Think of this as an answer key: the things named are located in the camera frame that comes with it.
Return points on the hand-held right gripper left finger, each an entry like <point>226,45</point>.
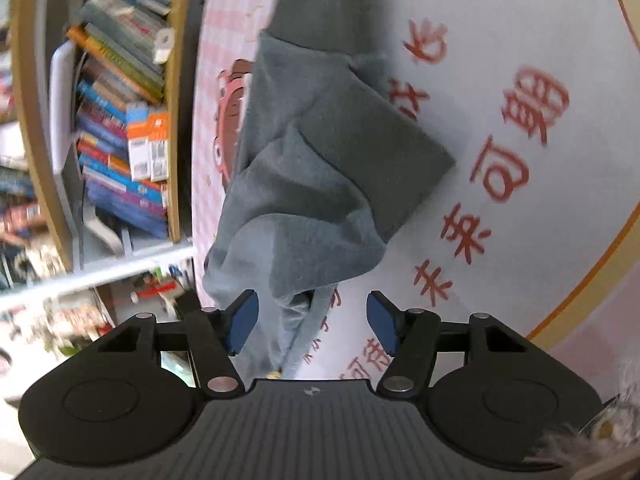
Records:
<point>242,322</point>

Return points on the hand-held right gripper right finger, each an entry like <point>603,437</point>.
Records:
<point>382,322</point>

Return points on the grey hoodie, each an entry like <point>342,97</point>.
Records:
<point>310,185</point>

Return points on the pink checkered table mat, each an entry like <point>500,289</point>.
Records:
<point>500,260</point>

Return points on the white wooden bookshelf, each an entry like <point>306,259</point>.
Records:
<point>177,160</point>

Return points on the orange white labelled box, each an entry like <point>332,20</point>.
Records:
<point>159,155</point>
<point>137,150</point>

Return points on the fuzzy grey clothing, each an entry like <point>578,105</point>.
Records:
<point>590,440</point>

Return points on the row of colourful books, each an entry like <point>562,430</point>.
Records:
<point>115,75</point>

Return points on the white plastic board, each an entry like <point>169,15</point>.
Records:
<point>62,110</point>

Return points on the white roll on shelf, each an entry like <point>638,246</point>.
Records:
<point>163,45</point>

